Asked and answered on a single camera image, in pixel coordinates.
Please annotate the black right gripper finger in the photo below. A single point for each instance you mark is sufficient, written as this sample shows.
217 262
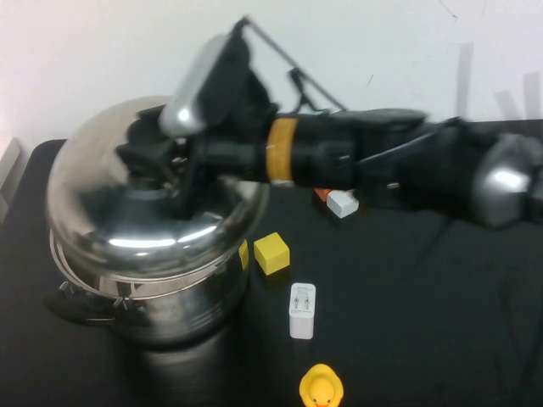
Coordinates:
149 118
148 157

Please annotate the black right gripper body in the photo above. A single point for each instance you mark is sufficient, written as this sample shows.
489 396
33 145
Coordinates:
233 157

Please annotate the steel lid with black knob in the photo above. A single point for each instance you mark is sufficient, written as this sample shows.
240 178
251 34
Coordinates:
106 220

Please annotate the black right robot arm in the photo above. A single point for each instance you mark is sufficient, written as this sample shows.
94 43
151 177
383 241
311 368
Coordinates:
382 144

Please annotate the orange cube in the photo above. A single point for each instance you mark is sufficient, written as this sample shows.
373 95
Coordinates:
320 196

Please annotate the yellow cube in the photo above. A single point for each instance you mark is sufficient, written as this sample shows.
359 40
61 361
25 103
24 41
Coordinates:
271 253

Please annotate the white cube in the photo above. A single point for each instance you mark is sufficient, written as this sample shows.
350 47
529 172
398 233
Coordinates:
342 204

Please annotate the white power adapter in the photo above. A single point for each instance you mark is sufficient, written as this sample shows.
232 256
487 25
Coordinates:
302 313

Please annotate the yellow rubber duck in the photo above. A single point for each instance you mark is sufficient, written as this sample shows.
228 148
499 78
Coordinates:
320 386

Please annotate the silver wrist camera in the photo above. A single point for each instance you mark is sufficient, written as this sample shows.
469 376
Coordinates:
191 93

